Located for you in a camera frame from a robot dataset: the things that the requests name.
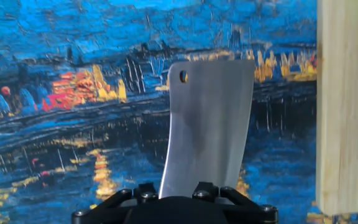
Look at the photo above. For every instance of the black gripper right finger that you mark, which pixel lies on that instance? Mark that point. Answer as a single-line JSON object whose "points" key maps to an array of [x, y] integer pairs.
{"points": [[247, 211]]}

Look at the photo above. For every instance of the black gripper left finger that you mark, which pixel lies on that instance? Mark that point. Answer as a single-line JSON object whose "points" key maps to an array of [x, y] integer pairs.
{"points": [[104, 208]]}

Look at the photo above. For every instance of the starry night print tablecloth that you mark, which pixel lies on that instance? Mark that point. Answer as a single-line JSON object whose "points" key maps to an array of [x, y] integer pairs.
{"points": [[73, 109]]}

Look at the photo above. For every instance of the steel cleaver knife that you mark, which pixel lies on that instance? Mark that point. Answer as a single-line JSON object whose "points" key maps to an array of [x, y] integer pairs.
{"points": [[210, 130]]}

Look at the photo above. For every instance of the bamboo cutting board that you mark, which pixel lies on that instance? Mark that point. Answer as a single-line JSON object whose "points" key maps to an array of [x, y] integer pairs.
{"points": [[346, 109]]}

